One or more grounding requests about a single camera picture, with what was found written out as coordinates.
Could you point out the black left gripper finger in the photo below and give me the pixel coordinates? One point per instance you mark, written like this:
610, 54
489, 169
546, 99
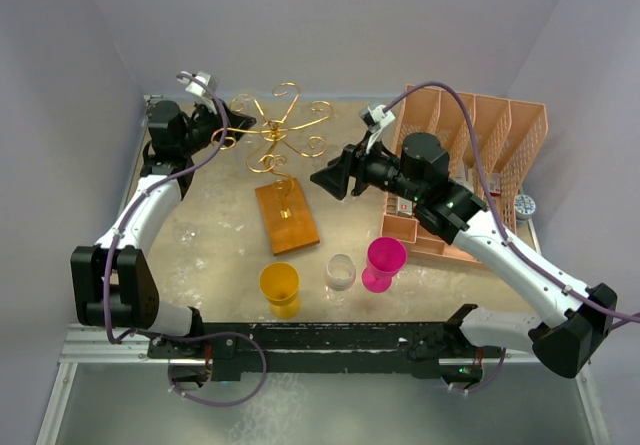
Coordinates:
228, 138
236, 116

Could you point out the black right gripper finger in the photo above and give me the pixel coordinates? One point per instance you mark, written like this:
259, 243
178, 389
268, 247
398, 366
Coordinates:
337, 167
335, 184

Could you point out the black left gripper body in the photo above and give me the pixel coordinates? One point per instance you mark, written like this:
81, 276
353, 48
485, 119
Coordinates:
201, 129

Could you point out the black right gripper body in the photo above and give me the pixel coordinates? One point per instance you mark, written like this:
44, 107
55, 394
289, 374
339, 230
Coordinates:
374, 168

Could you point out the clear wine glass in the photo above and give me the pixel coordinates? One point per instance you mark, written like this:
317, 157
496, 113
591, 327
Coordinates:
241, 103
340, 275

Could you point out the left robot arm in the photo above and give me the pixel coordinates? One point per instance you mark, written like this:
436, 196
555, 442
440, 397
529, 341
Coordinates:
113, 284

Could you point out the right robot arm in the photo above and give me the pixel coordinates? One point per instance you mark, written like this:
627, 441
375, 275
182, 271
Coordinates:
570, 318

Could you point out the wooden rack base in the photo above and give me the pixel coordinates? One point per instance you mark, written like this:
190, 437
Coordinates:
287, 217

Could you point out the clear wine glass front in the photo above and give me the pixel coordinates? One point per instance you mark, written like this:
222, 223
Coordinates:
340, 275

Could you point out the magenta plastic goblet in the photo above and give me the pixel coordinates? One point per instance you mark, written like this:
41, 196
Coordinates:
386, 256

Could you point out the yellow plastic goblet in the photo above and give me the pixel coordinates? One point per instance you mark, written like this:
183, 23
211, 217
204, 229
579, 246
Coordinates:
279, 284

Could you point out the peach plastic file organizer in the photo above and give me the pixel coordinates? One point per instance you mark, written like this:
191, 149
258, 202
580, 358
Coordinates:
510, 134

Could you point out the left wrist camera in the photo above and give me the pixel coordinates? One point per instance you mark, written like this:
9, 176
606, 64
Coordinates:
201, 84

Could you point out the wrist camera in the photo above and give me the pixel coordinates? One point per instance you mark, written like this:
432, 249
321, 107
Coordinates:
376, 118
201, 84

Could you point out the gold wire glass rack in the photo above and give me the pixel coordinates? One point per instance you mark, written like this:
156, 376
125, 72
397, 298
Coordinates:
274, 131

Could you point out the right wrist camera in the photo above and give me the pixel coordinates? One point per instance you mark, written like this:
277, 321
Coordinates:
376, 118

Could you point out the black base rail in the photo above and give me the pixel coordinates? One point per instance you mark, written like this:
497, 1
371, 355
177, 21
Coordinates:
423, 350

